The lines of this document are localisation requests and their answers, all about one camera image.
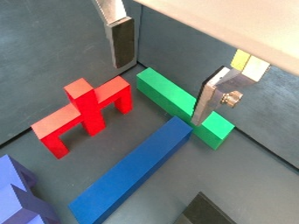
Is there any green rectangular block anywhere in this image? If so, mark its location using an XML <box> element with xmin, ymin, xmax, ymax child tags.
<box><xmin>137</xmin><ymin>67</ymin><xmax>235</xmax><ymax>150</ymax></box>

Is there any purple cross-shaped block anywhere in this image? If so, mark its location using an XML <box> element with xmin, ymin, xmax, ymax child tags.
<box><xmin>0</xmin><ymin>155</ymin><xmax>60</xmax><ymax>224</ymax></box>

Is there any yellow slotted board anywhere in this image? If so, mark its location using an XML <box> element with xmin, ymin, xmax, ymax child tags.
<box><xmin>230</xmin><ymin>49</ymin><xmax>251</xmax><ymax>71</ymax></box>

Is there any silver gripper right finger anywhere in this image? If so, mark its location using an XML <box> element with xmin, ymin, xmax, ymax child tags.
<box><xmin>191</xmin><ymin>66</ymin><xmax>270</xmax><ymax>126</ymax></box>

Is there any red cross-shaped block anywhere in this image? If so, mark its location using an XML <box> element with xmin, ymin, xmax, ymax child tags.
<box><xmin>32</xmin><ymin>76</ymin><xmax>133</xmax><ymax>158</ymax></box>

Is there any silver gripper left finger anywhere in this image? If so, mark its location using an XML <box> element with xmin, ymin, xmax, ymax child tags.
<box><xmin>93</xmin><ymin>0</ymin><xmax>135</xmax><ymax>68</ymax></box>

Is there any blue long rectangular block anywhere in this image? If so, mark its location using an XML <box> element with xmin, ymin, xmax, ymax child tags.
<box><xmin>70</xmin><ymin>116</ymin><xmax>193</xmax><ymax>224</ymax></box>

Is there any black angle bracket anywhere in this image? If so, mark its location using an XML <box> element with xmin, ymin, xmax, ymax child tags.
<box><xmin>174</xmin><ymin>192</ymin><xmax>238</xmax><ymax>224</ymax></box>

